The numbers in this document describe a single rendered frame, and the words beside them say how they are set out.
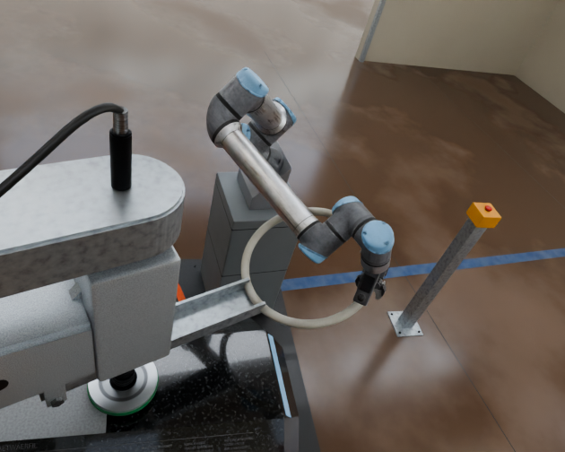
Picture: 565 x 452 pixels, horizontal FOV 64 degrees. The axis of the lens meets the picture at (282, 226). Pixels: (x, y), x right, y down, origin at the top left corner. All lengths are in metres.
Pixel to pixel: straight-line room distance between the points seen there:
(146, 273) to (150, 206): 0.17
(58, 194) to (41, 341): 0.34
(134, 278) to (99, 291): 0.07
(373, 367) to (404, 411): 0.30
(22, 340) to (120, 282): 0.24
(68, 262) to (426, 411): 2.46
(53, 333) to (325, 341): 2.10
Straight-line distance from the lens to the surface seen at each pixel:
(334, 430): 2.72
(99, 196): 0.95
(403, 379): 3.05
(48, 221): 0.91
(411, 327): 3.30
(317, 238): 1.37
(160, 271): 1.04
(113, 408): 1.58
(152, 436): 1.62
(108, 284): 1.01
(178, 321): 1.50
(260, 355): 1.77
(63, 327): 1.13
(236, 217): 2.26
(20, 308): 1.17
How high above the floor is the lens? 2.37
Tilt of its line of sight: 42 degrees down
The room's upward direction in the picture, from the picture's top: 18 degrees clockwise
